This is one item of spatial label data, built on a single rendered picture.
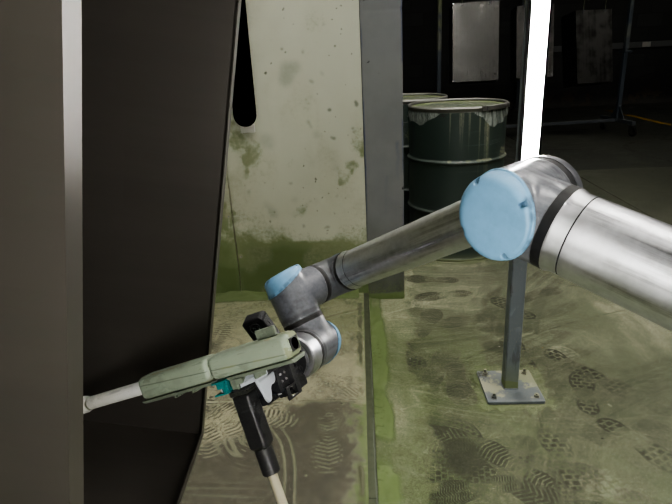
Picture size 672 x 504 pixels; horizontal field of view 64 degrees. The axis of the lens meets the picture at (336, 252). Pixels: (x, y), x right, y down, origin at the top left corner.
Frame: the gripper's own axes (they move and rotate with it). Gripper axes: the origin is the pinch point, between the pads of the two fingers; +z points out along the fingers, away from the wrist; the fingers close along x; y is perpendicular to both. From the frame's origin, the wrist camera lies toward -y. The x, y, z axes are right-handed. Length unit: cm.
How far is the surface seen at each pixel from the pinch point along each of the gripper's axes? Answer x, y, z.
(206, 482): 58, 34, -53
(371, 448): 18, 43, -80
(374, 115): 2, -73, -165
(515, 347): -28, 34, -123
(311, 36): 13, -111, -148
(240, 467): 52, 34, -61
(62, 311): -22, -15, 47
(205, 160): -4.4, -36.7, -6.0
